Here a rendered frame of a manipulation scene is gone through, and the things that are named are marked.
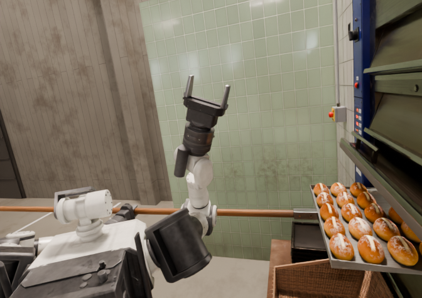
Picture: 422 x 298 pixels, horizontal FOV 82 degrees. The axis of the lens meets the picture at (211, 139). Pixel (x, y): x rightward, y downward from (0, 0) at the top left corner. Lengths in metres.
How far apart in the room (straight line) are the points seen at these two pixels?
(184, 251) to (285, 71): 1.77
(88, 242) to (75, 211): 0.09
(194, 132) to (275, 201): 1.81
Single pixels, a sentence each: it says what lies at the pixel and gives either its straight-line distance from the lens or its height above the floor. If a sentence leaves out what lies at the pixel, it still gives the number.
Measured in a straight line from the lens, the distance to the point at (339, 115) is 1.85.
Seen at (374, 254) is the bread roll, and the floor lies 1.22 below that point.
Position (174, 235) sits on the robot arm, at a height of 1.39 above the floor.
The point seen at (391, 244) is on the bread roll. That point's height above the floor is 1.22.
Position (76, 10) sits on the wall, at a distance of 4.86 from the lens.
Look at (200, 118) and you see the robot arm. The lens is 0.68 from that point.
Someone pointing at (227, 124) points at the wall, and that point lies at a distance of 2.24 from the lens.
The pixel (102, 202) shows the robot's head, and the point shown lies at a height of 1.50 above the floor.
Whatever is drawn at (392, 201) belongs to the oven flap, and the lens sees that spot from 0.75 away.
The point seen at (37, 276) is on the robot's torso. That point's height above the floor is 1.40.
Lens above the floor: 1.72
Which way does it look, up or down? 11 degrees down
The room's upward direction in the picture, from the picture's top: 8 degrees counter-clockwise
